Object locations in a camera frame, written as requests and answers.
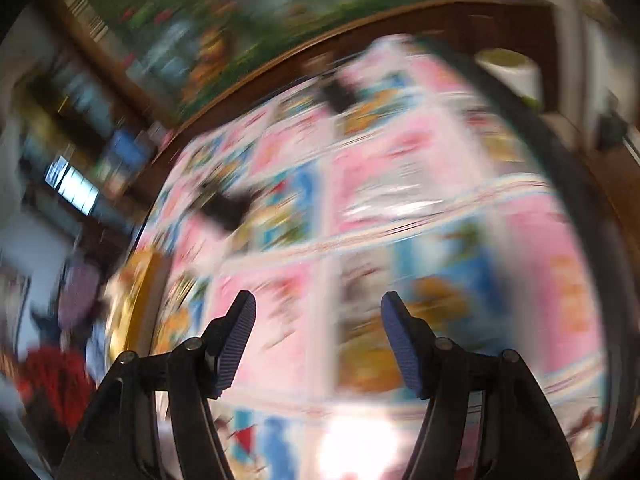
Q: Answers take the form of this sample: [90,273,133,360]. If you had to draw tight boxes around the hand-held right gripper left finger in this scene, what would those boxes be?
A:
[60,290,257,480]

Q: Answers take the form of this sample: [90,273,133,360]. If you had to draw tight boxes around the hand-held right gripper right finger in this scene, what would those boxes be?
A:
[381,291,581,480]

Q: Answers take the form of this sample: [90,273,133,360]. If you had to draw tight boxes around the black motor with shaft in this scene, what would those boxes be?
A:
[195,185,252,232]

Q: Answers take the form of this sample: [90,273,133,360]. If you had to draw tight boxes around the printed pink tablecloth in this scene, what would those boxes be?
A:
[125,35,609,480]

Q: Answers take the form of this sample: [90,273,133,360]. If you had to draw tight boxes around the purple knit item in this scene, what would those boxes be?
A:
[57,265,102,332]

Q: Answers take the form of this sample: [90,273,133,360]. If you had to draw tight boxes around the red cloth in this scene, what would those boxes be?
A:
[15,350,97,412]

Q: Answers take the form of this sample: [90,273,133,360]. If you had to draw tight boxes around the blue thermos bottle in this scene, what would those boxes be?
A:
[107,130,152,172]

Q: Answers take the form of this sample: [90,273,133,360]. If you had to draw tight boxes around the black motor with tan cap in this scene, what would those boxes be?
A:
[310,55,362,112]

